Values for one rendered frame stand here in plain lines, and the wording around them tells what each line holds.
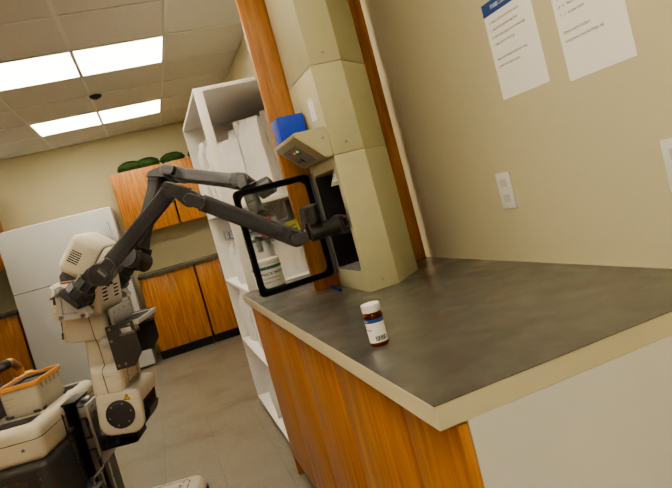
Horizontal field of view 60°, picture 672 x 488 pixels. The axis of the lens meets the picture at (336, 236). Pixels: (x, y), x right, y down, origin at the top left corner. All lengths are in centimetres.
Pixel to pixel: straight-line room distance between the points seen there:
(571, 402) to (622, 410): 10
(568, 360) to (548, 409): 9
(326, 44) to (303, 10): 13
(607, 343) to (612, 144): 59
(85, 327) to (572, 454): 173
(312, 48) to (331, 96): 17
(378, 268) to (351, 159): 37
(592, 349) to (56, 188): 688
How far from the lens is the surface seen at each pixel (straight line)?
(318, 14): 205
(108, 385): 231
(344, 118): 197
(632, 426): 115
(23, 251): 684
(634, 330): 112
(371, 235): 196
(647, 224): 152
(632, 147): 149
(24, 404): 243
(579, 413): 107
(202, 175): 242
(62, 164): 752
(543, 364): 101
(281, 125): 212
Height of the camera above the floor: 128
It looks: 4 degrees down
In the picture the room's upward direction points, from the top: 15 degrees counter-clockwise
